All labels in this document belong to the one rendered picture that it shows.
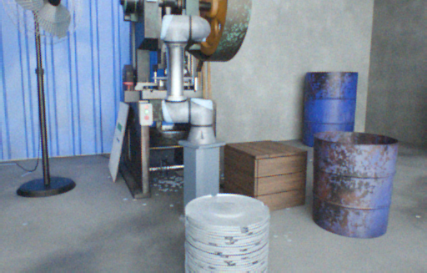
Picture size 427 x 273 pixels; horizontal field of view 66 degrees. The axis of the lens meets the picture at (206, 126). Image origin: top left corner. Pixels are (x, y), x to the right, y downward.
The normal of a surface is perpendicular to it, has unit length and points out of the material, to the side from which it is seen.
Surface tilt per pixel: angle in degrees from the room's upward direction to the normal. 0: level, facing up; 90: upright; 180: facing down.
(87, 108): 90
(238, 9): 103
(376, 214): 92
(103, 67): 90
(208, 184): 90
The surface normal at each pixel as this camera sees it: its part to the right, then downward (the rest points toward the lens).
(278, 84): 0.37, 0.13
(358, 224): -0.15, 0.18
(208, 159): 0.65, 0.11
